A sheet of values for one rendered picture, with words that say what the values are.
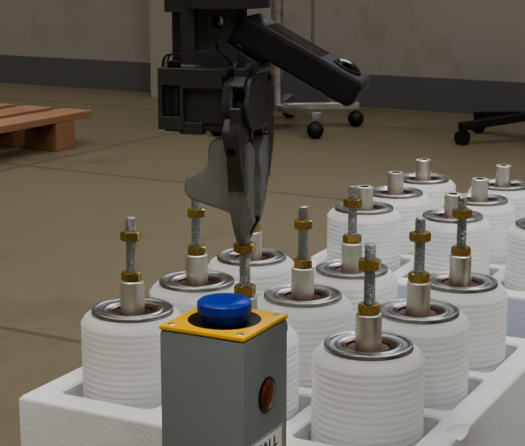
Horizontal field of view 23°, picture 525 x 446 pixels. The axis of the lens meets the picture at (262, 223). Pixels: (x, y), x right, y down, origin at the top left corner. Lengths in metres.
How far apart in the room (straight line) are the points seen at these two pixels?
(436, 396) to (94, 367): 0.31
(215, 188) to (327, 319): 0.19
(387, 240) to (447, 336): 0.48
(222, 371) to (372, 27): 3.94
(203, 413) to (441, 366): 0.31
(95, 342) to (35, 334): 0.84
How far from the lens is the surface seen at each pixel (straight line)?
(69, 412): 1.18
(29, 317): 2.11
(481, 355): 1.29
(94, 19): 5.47
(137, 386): 1.17
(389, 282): 1.33
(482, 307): 1.27
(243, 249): 1.12
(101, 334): 1.17
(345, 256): 1.34
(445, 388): 1.18
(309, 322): 1.20
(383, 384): 1.06
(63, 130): 3.81
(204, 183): 1.10
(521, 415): 1.29
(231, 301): 0.94
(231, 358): 0.91
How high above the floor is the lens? 0.58
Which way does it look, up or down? 12 degrees down
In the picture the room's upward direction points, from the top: straight up
